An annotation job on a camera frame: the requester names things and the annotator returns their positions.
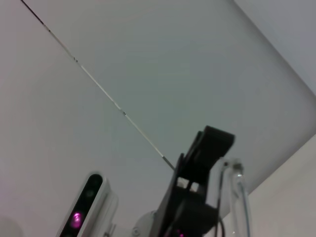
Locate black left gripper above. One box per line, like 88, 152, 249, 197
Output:
157, 125, 236, 237

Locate clear white glasses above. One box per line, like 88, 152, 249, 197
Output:
214, 157, 253, 237

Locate silver depth camera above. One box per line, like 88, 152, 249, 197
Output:
55, 170, 119, 237

